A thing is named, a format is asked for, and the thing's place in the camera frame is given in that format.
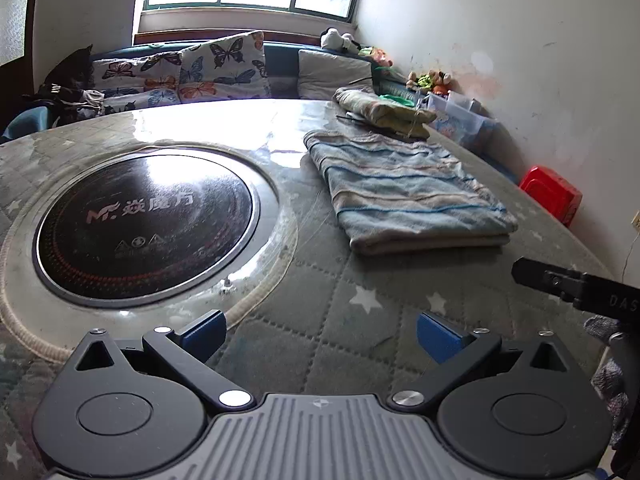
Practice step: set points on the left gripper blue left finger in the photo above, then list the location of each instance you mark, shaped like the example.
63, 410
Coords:
201, 338

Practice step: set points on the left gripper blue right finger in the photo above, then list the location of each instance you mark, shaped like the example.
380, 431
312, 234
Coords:
440, 339

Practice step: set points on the blue striped sweater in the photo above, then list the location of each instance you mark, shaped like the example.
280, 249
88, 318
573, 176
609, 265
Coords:
394, 196

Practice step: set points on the grey knit gloved hand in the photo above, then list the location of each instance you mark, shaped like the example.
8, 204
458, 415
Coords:
608, 379

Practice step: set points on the round table heater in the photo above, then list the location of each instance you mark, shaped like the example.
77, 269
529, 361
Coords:
158, 235

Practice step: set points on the red plastic stool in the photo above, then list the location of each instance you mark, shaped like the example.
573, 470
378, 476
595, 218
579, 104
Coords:
553, 193

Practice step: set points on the clear plastic storage box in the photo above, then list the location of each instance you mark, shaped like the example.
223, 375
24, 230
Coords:
468, 129

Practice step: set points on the folded yellow floral cloth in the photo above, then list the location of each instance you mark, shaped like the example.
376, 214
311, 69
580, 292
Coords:
410, 122

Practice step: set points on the green bowl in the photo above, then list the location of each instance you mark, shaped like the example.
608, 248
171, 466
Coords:
400, 100

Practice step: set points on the brown plush toy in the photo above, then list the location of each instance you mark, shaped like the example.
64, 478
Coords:
434, 81

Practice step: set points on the left butterfly pillow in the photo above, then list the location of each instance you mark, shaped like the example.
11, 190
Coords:
136, 83

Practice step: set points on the butterfly pillow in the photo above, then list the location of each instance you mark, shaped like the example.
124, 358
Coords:
136, 83
229, 68

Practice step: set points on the right butterfly pillow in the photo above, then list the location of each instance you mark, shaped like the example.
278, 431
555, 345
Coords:
229, 68

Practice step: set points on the black bag on sofa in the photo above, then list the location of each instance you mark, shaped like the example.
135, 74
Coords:
68, 91

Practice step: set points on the blue sofa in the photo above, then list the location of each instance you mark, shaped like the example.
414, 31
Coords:
44, 110

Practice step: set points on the grey cushion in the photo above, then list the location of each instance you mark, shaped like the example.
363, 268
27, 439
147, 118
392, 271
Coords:
321, 74

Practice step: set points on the orange green plush toy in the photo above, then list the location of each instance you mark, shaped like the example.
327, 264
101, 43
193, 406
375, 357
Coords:
377, 55

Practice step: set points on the white plush toy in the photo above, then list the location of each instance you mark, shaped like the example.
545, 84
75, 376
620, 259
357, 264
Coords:
331, 39

